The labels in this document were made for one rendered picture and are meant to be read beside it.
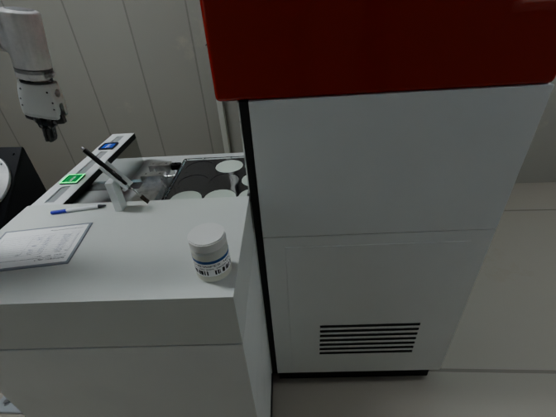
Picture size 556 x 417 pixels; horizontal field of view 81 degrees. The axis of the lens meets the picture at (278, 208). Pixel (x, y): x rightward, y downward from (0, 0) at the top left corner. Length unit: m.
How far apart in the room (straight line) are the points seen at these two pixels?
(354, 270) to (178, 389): 0.59
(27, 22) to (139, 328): 0.76
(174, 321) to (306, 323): 0.66
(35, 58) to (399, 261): 1.13
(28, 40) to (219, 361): 0.88
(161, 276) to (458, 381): 1.38
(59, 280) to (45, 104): 0.51
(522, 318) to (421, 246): 1.11
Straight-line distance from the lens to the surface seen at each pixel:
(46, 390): 1.07
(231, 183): 1.10
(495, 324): 2.00
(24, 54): 1.08
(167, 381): 0.91
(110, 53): 2.74
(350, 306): 1.21
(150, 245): 0.80
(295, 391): 1.60
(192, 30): 2.50
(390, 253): 1.06
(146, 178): 1.25
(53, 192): 1.19
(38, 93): 1.11
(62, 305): 0.76
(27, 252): 0.93
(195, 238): 0.62
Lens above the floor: 1.43
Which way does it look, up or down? 34 degrees down
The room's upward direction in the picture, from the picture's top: 4 degrees counter-clockwise
